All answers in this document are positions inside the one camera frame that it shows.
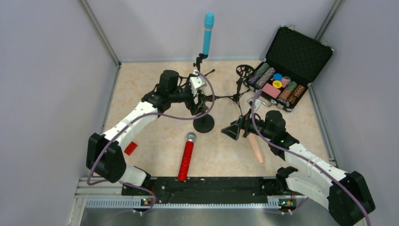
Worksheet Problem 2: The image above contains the beige microphone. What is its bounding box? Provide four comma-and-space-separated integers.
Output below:
247, 134, 264, 164

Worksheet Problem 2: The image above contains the black round-base mic stand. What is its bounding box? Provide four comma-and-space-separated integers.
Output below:
193, 94, 215, 133

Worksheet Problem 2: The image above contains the small black tripod mic stand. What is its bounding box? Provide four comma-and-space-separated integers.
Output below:
193, 53, 215, 77

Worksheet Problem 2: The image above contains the blue microphone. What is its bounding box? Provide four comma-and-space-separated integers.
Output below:
202, 12, 215, 55

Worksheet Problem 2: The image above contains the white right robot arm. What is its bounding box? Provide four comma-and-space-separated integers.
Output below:
221, 110, 375, 226

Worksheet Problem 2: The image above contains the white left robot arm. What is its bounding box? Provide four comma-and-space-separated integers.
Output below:
86, 70, 211, 186

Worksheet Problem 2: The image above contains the black tripod stand with basket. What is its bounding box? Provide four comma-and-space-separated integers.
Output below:
215, 64, 255, 115

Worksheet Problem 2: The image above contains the pink playing card deck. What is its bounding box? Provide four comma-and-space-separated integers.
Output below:
262, 83, 281, 98

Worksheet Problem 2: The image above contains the yellow big blind button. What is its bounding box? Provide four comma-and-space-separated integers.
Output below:
272, 81, 282, 89

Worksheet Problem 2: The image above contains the blue dealer button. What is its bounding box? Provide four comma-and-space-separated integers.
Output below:
273, 73, 283, 81

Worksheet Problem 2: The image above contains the red glitter microphone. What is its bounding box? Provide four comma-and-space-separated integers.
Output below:
177, 132, 197, 181

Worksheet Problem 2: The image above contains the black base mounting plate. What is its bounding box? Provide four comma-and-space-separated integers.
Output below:
121, 177, 300, 204

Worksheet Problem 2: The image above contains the red plastic block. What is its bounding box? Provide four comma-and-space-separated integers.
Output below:
124, 142, 137, 156

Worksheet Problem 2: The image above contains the black poker chip case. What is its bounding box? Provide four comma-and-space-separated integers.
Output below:
244, 25, 334, 112

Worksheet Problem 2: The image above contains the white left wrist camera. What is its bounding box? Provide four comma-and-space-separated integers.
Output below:
189, 70, 207, 97

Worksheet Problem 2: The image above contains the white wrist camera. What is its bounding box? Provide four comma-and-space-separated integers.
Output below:
189, 70, 207, 97
247, 97, 266, 112

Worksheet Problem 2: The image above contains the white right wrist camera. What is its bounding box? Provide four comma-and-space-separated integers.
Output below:
247, 97, 266, 112

